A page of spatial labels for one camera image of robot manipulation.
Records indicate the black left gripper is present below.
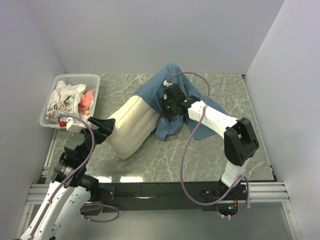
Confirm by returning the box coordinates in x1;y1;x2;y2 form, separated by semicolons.
77;116;115;164

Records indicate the blue pillowcase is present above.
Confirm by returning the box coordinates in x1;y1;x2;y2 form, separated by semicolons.
134;63;227;141

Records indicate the cream pillow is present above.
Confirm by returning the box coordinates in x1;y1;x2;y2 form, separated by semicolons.
106;95;160;160

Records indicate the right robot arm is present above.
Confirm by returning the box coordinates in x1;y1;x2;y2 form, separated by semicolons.
162;81;260;200

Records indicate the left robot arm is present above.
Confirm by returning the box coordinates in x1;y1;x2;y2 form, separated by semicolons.
20;117;116;240

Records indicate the pink cloth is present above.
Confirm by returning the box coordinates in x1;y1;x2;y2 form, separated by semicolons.
78;90;96;116

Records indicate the white plastic basket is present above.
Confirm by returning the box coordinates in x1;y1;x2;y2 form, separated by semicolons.
39;74;101;130

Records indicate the white printed cloth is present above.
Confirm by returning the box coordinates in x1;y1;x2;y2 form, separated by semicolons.
45;80;86;124

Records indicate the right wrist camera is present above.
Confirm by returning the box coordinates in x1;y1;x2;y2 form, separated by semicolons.
163;80;172;88

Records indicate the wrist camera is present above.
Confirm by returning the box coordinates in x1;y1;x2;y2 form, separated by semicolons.
163;80;172;88
58;117;85;133

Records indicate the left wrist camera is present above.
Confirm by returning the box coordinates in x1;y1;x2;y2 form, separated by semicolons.
58;117;85;133

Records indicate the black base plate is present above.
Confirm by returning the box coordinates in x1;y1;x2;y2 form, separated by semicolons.
90;181;228;211

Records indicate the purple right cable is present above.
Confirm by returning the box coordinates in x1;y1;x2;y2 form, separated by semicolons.
164;71;250;221

